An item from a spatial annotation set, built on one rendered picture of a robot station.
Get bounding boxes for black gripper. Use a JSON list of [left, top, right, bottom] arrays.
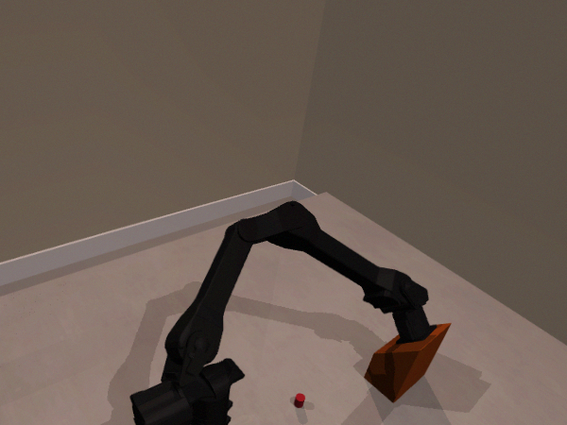
[[191, 400, 232, 425]]

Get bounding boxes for dark red cylinder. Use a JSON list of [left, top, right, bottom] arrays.
[[294, 393, 305, 408]]

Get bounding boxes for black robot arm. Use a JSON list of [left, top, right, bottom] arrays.
[[129, 201, 437, 425]]

